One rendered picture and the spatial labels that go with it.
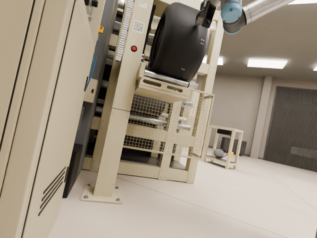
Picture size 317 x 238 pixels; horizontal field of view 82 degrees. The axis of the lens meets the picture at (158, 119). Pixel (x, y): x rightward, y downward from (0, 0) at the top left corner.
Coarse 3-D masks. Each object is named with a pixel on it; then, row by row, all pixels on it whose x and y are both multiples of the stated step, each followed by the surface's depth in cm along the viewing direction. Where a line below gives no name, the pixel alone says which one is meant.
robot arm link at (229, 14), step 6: (222, 0) 85; (228, 0) 82; (234, 0) 82; (240, 0) 83; (222, 6) 85; (228, 6) 82; (234, 6) 81; (240, 6) 82; (222, 12) 85; (228, 12) 83; (234, 12) 83; (240, 12) 83; (222, 18) 87; (228, 18) 87; (234, 18) 87
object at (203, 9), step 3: (204, 0) 104; (207, 0) 105; (201, 3) 108; (204, 3) 103; (207, 3) 104; (210, 3) 98; (201, 6) 108; (204, 6) 103; (207, 6) 104; (213, 6) 98; (201, 9) 105; (204, 9) 103; (201, 12) 105; (204, 12) 104; (201, 15) 107; (204, 15) 107
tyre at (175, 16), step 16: (176, 16) 116; (192, 16) 119; (160, 32) 162; (176, 32) 115; (192, 32) 117; (208, 32) 123; (160, 48) 122; (176, 48) 117; (192, 48) 119; (160, 64) 125; (176, 64) 123; (192, 64) 124
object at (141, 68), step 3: (141, 63) 121; (144, 63) 120; (141, 66) 119; (144, 66) 120; (141, 69) 119; (144, 69) 120; (138, 72) 126; (141, 72) 119; (138, 75) 122; (141, 75) 119; (138, 78) 125
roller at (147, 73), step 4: (144, 72) 124; (148, 72) 124; (152, 72) 125; (148, 76) 126; (152, 76) 126; (156, 76) 126; (160, 76) 126; (164, 76) 127; (168, 76) 128; (160, 80) 129; (164, 80) 128; (168, 80) 128; (172, 80) 129; (176, 80) 129; (180, 80) 130; (176, 84) 131; (180, 84) 131; (184, 84) 131; (188, 84) 132
